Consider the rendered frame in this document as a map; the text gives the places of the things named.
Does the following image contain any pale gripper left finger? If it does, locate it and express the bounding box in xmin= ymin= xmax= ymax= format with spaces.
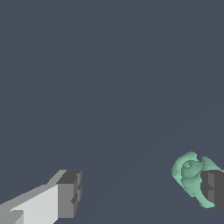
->
xmin=0 ymin=169 xmax=83 ymax=224

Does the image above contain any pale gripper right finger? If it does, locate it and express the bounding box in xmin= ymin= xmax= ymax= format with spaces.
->
xmin=200 ymin=169 xmax=224 ymax=216

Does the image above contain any mint green lumpy object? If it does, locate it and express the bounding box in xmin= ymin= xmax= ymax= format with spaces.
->
xmin=171 ymin=150 xmax=221 ymax=209

